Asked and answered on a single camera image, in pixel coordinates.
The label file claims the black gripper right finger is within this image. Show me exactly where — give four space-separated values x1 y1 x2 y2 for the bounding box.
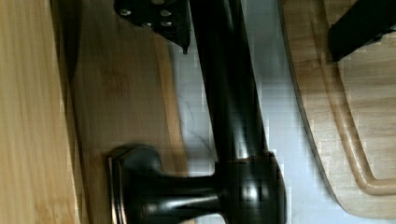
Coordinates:
328 0 396 63

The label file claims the wooden drawer box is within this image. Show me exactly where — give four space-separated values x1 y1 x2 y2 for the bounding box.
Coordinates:
0 0 82 224

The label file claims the bamboo cutting board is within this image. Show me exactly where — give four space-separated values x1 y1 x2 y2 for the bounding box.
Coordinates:
279 0 396 219

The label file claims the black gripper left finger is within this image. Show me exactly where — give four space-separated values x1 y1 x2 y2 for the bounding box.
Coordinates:
114 0 191 54

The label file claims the wooden drawer with black handle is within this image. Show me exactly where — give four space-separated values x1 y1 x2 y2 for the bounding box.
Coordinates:
53 0 287 224

